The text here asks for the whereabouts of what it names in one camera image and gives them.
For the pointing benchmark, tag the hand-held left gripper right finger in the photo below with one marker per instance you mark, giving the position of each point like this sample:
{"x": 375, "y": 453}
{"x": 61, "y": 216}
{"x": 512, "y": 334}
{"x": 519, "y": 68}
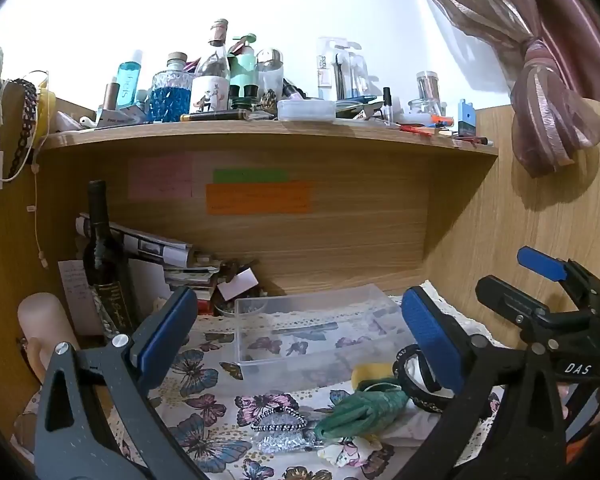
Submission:
{"x": 430, "y": 340}

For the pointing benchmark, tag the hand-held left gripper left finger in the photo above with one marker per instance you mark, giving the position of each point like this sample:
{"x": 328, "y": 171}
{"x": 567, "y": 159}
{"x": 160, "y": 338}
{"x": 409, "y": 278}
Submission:
{"x": 166, "y": 331}

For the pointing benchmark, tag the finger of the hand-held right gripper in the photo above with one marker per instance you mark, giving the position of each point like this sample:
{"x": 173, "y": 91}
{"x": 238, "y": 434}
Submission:
{"x": 510, "y": 300}
{"x": 541, "y": 264}

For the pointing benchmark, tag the black beaded headband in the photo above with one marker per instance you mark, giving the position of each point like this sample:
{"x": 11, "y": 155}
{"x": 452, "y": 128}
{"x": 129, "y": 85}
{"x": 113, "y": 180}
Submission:
{"x": 426, "y": 404}

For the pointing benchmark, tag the yellow sponge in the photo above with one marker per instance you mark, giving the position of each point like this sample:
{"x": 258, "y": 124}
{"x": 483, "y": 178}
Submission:
{"x": 367, "y": 374}

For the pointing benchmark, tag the green scrunchie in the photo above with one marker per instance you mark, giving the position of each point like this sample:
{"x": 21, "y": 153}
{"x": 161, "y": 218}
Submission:
{"x": 360, "y": 410}

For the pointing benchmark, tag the clear plastic storage box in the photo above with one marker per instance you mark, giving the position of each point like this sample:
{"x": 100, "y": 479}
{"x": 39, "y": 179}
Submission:
{"x": 305, "y": 330}

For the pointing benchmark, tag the stack of books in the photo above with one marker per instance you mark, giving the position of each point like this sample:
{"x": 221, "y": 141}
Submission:
{"x": 190, "y": 277}

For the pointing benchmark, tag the butterfly print tablecloth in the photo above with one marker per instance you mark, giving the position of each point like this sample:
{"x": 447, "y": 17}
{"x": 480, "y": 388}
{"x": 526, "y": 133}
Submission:
{"x": 215, "y": 400}

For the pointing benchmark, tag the rolled newspaper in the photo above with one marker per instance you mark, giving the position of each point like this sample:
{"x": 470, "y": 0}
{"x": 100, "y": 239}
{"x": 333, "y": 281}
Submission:
{"x": 150, "y": 247}

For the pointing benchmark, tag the small pink box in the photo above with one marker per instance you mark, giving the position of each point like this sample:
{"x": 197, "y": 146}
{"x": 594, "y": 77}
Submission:
{"x": 237, "y": 284}

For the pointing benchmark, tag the dark wine bottle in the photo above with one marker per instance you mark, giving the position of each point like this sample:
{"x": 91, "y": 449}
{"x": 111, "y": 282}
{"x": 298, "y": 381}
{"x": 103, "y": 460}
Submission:
{"x": 100, "y": 260}

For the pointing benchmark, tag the white handwritten paper note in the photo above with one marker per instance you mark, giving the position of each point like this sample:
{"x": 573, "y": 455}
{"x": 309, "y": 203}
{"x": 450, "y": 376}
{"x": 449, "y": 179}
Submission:
{"x": 72, "y": 290}

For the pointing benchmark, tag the pale pink candle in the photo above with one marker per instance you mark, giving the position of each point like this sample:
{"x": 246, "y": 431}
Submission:
{"x": 42, "y": 320}

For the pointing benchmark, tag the white floral scrunchie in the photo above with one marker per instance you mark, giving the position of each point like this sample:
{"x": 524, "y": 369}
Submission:
{"x": 345, "y": 452}

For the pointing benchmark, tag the silver black hair clip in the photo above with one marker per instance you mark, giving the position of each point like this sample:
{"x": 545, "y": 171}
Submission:
{"x": 277, "y": 422}

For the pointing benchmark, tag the pink sticky note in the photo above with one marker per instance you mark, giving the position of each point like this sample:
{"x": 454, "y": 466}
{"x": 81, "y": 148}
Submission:
{"x": 160, "y": 177}

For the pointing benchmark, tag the orange sticky note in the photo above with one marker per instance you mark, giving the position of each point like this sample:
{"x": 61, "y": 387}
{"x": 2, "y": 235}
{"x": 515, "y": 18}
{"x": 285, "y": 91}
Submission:
{"x": 257, "y": 197}

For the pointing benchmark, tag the small blue box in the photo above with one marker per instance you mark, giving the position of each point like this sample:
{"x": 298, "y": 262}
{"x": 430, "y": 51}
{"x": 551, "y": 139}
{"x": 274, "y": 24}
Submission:
{"x": 466, "y": 117}

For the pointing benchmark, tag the orange marker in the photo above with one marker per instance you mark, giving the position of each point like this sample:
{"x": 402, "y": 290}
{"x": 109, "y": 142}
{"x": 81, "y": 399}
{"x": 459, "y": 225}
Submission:
{"x": 442, "y": 120}

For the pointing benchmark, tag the green sticky note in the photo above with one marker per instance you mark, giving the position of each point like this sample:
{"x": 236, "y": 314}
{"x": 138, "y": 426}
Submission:
{"x": 250, "y": 176}

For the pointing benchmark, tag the pink striped curtain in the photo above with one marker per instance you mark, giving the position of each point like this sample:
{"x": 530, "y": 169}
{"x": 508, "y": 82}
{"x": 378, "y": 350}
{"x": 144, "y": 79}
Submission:
{"x": 555, "y": 85}

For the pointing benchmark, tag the clear glass jar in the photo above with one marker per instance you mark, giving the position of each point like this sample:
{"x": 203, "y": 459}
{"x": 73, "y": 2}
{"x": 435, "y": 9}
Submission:
{"x": 427, "y": 92}

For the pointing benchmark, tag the wooden shelf board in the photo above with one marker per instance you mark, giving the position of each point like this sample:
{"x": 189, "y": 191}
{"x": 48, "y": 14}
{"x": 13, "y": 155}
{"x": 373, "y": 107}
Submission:
{"x": 260, "y": 132}

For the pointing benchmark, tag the black pen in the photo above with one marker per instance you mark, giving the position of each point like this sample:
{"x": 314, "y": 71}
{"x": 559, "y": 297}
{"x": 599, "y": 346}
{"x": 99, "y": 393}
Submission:
{"x": 212, "y": 116}

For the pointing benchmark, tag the small vial with black cap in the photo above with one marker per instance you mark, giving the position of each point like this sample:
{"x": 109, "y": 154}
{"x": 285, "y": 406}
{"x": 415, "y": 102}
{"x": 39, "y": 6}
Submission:
{"x": 388, "y": 105}

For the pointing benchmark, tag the glass bottle with blue liquid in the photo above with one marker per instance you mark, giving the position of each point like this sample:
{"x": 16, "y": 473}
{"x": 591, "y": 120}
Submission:
{"x": 171, "y": 95}

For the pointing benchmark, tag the brown cosmetic tube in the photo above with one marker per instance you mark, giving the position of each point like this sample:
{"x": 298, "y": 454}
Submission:
{"x": 111, "y": 94}

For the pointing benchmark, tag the clear corked bottle white label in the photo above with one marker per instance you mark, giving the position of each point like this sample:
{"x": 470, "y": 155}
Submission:
{"x": 211, "y": 90}

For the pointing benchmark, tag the black lace headband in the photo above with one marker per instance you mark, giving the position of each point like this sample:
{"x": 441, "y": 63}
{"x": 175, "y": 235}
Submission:
{"x": 24, "y": 125}

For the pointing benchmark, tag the yellow plastic holder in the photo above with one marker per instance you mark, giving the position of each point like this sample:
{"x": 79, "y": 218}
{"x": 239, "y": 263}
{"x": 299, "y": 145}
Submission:
{"x": 46, "y": 110}

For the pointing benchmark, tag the blue mouthwash bottle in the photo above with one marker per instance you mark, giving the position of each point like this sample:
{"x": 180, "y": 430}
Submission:
{"x": 129, "y": 80}

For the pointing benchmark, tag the white rectangular plastic container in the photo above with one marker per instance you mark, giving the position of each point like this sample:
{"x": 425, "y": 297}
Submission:
{"x": 306, "y": 109}

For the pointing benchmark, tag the mint green pump bottle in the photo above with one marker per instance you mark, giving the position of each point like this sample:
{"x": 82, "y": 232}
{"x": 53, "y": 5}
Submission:
{"x": 242, "y": 72}

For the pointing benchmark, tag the glass bottle with steel cap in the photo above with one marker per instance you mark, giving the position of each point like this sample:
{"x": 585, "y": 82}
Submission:
{"x": 270, "y": 72}

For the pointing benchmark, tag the clear blister pack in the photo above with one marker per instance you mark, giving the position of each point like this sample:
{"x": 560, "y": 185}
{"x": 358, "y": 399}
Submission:
{"x": 340, "y": 70}

